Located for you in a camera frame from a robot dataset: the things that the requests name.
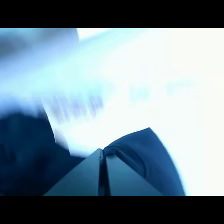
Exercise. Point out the black garment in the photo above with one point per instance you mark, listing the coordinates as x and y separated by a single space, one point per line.
20 160

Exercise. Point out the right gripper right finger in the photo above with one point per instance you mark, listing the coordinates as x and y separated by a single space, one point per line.
126 181

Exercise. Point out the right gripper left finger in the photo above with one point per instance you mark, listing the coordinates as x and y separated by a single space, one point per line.
83 180

